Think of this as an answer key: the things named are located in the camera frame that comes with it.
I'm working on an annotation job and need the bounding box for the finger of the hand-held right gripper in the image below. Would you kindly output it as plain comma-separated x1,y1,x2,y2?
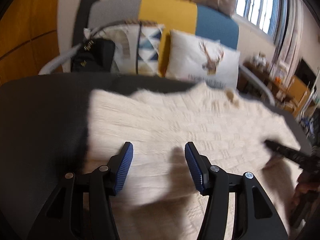
264,140,313,163

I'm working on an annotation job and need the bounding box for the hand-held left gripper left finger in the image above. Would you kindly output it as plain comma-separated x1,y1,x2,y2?
26,142,134,240

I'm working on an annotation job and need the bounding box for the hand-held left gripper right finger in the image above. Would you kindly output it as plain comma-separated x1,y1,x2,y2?
184,142,290,240

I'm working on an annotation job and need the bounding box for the white knit sweater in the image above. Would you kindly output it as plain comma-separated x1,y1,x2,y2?
82,82,313,240

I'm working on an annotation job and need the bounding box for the person's right hand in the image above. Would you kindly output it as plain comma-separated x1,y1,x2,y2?
293,171,315,202

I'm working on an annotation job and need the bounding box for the plywood chair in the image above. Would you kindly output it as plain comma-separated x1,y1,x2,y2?
287,76,313,111

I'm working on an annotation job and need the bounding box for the wooden side table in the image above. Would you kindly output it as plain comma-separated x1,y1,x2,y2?
243,61,296,101

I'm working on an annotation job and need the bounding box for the black television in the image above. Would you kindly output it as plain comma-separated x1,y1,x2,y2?
298,58,318,86

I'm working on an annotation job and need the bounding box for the deer print pillow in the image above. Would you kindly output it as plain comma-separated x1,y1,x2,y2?
164,29,241,90

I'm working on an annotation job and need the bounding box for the pale patterned curtain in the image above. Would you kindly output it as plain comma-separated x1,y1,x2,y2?
272,0,308,68

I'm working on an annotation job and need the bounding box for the black handbag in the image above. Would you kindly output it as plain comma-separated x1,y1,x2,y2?
71,38,116,73

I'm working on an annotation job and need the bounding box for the geometric print pillow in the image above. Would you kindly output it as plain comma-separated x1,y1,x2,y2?
83,23,166,77

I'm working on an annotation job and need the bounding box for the window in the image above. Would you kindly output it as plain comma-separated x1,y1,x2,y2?
234,0,288,38

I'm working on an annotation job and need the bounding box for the black upright panel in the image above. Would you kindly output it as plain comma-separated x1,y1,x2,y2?
72,0,101,48

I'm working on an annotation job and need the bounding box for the grey yellow blue sofa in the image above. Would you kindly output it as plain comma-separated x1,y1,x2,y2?
38,0,276,106

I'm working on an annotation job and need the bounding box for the wooden wardrobe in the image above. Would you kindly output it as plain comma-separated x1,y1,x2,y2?
0,0,62,87

